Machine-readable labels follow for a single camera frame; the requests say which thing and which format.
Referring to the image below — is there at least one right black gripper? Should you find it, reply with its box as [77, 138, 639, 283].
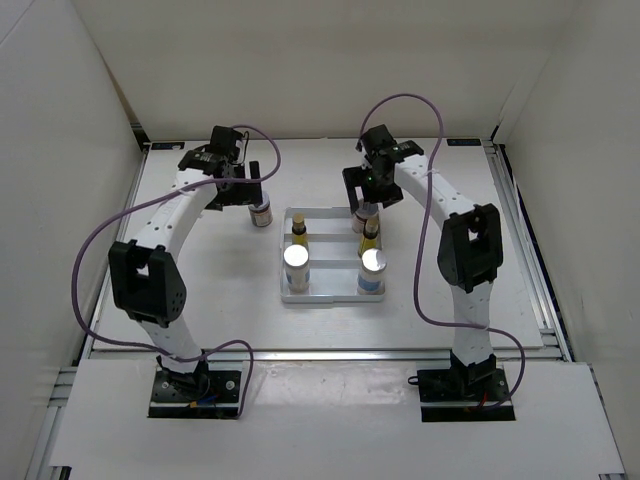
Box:
[343, 164, 404, 214]

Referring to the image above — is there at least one brown spice jar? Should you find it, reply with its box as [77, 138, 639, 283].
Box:
[352, 199, 379, 234]
[248, 193, 273, 228]

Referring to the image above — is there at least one yellow label bottle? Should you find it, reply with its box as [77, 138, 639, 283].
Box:
[358, 217, 380, 257]
[291, 213, 308, 249]

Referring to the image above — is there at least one silver lid white bottle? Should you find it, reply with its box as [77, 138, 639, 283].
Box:
[283, 244, 310, 293]

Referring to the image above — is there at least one silver lid blue bottle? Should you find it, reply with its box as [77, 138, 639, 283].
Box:
[357, 248, 387, 295]

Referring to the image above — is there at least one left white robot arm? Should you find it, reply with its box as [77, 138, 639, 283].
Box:
[108, 126, 263, 400]

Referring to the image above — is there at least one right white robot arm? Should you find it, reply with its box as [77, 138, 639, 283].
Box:
[342, 125, 503, 400]

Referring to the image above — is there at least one white tiered tray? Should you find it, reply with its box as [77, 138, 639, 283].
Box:
[280, 207, 384, 304]

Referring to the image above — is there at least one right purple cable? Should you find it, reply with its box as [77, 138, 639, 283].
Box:
[360, 92, 529, 411]

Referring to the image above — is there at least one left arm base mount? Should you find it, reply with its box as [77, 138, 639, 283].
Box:
[147, 362, 248, 420]

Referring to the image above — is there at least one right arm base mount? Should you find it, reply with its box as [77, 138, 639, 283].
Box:
[407, 369, 516, 423]

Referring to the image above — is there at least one aluminium frame rail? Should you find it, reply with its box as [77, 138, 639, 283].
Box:
[48, 351, 621, 479]

